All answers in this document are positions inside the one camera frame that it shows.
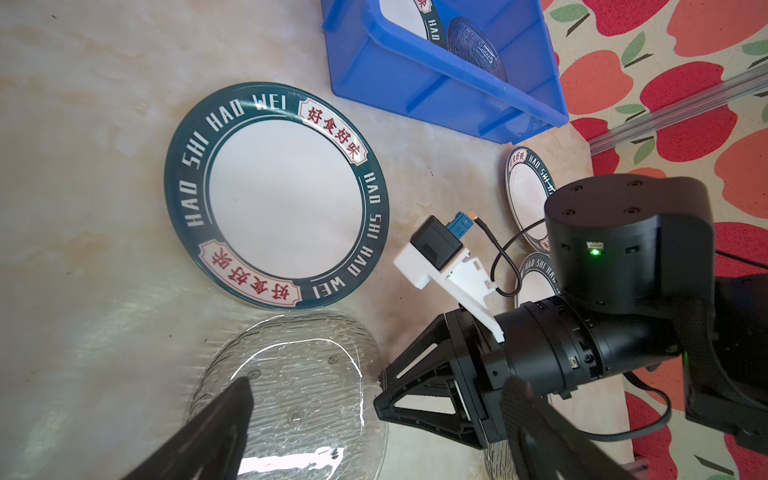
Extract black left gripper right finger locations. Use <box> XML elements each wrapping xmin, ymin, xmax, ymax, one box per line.
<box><xmin>500</xmin><ymin>376</ymin><xmax>633</xmax><ymax>479</ymax></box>

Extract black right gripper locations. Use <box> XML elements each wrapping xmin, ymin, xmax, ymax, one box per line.
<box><xmin>373</xmin><ymin>308</ymin><xmax>510</xmax><ymax>449</ymax></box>

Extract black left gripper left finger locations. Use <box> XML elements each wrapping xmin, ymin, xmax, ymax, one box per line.
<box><xmin>126</xmin><ymin>378</ymin><xmax>254</xmax><ymax>479</ymax></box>

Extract medium green rimmed plate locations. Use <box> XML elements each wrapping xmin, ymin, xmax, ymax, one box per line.
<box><xmin>379</xmin><ymin>0</ymin><xmax>446</xmax><ymax>48</ymax></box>

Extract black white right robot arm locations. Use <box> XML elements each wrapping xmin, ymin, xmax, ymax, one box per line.
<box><xmin>374</xmin><ymin>174</ymin><xmax>767</xmax><ymax>454</ymax></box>

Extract blue plastic bin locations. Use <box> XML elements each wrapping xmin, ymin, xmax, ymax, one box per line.
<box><xmin>321</xmin><ymin>1</ymin><xmax>569</xmax><ymax>144</ymax></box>

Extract clear glass plate small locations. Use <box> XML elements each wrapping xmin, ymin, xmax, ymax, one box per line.
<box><xmin>484</xmin><ymin>440</ymin><xmax>519</xmax><ymax>480</ymax></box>

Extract large green rimmed plate lower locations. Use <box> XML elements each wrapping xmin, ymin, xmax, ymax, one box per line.
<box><xmin>515</xmin><ymin>252</ymin><xmax>560</xmax><ymax>307</ymax></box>

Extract large green rimmed plate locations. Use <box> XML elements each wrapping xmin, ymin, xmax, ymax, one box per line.
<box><xmin>164</xmin><ymin>82</ymin><xmax>390</xmax><ymax>310</ymax></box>
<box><xmin>515</xmin><ymin>252</ymin><xmax>560</xmax><ymax>307</ymax></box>

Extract small green rimmed plate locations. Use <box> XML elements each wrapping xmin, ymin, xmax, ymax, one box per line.
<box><xmin>505</xmin><ymin>146</ymin><xmax>557</xmax><ymax>229</ymax></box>

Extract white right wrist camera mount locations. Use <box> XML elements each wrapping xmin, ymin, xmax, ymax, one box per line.
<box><xmin>394</xmin><ymin>212</ymin><xmax>505</xmax><ymax>343</ymax></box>

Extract aluminium frame post right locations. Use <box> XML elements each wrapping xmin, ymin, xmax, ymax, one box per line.
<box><xmin>589</xmin><ymin>63</ymin><xmax>768</xmax><ymax>156</ymax></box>

